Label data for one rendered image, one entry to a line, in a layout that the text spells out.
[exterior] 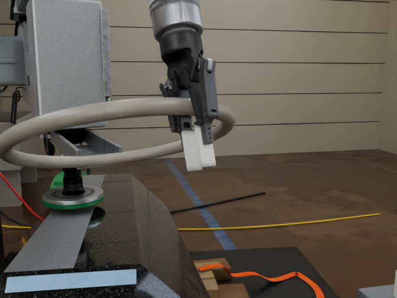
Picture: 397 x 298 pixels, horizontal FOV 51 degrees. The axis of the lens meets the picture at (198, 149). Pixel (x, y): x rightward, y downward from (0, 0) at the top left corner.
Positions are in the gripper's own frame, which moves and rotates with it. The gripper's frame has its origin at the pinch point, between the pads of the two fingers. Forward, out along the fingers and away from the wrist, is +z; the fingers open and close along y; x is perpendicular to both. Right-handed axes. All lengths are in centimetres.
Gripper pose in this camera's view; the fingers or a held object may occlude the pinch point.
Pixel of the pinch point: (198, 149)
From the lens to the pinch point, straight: 69.7
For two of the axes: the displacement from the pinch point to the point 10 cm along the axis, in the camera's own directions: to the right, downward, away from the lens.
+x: -7.6, 0.2, -6.5
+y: -6.3, 2.3, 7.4
